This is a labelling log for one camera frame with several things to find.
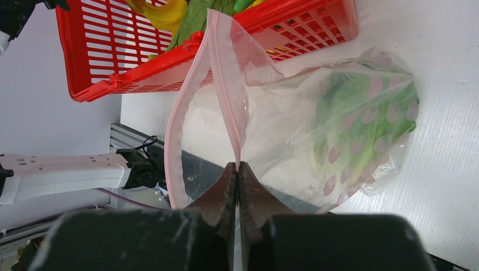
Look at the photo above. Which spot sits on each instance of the green lettuce head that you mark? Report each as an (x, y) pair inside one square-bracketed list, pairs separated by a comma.
[(360, 118)]

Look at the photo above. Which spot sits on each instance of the yellow starfruit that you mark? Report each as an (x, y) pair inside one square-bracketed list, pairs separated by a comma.
[(165, 17)]

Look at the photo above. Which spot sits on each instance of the red plastic shopping basket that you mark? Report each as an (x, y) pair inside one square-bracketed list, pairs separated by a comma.
[(109, 49)]

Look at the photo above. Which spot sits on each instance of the clear zip top bag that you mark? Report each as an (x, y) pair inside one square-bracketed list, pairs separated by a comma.
[(235, 106)]

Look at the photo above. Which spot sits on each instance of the green leafy vegetable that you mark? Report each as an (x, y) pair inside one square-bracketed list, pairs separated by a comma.
[(196, 17)]

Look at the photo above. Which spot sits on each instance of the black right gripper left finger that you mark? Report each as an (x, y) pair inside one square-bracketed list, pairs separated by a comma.
[(218, 204)]

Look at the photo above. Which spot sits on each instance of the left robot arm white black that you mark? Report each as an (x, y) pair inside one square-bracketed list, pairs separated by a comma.
[(25, 177)]

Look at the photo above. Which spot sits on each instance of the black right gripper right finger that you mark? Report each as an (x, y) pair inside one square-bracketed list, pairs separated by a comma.
[(256, 204)]

